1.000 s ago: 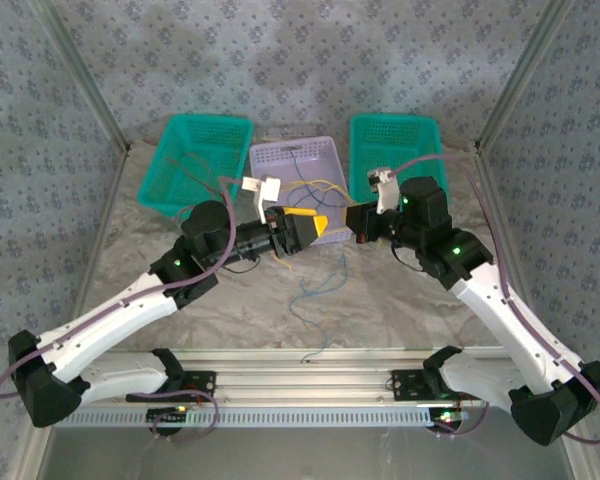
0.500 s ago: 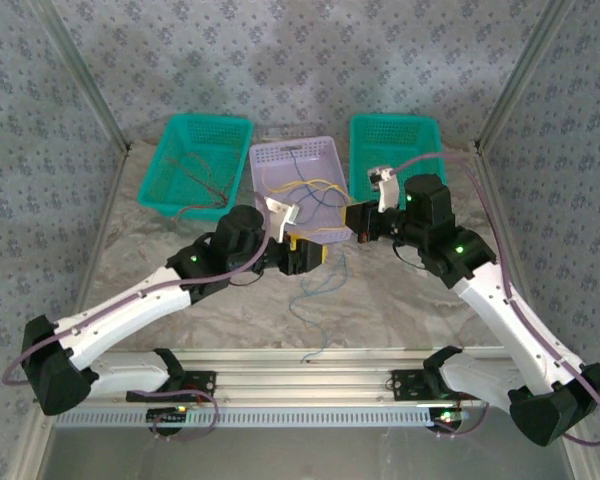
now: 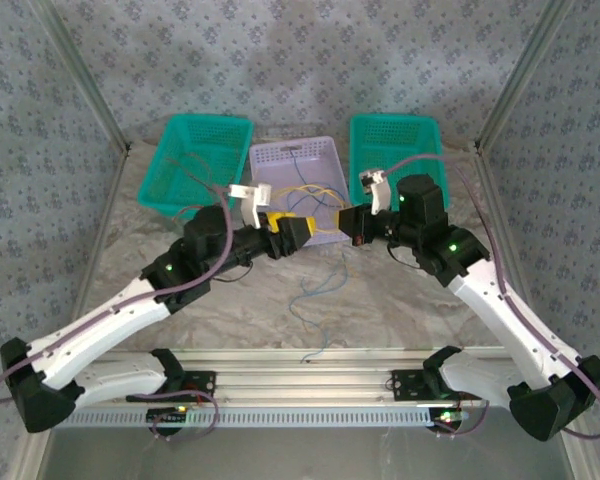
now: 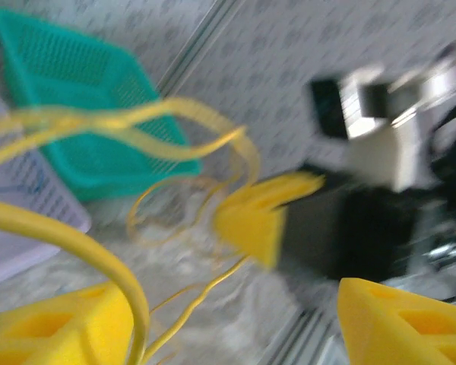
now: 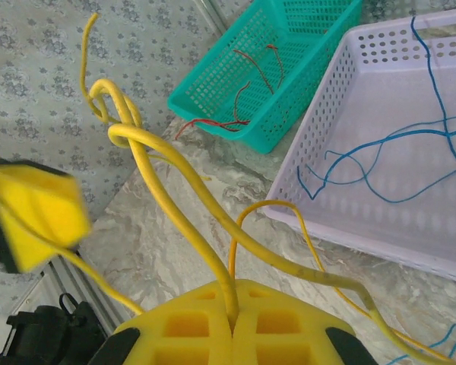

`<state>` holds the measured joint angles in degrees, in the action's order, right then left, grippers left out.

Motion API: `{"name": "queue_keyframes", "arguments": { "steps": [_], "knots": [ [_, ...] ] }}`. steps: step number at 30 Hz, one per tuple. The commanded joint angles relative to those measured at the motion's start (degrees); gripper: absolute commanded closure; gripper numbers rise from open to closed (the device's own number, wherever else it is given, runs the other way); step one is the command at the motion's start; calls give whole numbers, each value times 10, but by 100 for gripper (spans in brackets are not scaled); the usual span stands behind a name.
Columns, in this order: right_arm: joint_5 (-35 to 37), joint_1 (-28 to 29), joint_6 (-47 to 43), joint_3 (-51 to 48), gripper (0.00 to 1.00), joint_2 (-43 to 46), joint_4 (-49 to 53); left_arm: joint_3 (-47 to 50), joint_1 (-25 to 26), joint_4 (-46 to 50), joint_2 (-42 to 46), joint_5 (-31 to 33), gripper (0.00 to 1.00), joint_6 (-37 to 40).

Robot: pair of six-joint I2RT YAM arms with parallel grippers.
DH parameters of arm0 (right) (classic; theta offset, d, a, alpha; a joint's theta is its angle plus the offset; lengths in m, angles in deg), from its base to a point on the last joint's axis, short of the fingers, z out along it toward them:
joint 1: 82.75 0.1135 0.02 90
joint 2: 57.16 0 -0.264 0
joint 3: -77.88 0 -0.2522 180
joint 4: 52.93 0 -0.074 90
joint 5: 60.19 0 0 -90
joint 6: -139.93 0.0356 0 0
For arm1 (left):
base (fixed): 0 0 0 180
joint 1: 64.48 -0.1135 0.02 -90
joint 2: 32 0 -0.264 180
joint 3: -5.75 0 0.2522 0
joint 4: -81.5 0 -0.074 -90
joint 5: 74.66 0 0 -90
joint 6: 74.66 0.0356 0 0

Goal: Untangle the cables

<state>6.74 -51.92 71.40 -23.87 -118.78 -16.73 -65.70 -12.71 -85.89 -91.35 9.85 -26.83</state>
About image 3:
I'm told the yellow cable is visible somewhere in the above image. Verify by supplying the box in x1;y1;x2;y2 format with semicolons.
274;187;350;236
271;183;351;211

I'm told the red cable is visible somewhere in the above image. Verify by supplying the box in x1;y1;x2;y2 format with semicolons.
164;154;224;195
172;202;204;222

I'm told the lavender plastic basket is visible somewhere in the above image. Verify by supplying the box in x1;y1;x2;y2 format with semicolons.
248;134;352;247

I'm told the teal plastic basket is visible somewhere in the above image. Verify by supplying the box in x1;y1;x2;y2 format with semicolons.
137;113;255;217
348;113;450;211

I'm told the black controller board with LED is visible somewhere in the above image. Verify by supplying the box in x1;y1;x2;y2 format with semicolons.
146;405;190;436
427;407;470;435

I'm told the purple robot arm cable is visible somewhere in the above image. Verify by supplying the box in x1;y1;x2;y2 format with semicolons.
0;189;231;442
385;153;600;441

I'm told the aluminium side rail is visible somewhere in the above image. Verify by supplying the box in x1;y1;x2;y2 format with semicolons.
67;144;131;351
474;147;551;364

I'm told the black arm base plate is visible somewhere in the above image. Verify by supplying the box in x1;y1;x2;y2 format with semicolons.
390;368;483;402
144;369;217;402

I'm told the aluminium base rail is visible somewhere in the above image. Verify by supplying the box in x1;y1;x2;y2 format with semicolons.
97;347;579;416

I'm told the aluminium frame post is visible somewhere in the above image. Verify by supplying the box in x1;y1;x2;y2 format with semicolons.
474;0;576;151
29;0;132;154

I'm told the slotted grey cable duct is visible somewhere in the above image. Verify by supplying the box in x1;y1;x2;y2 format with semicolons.
59;405;464;430

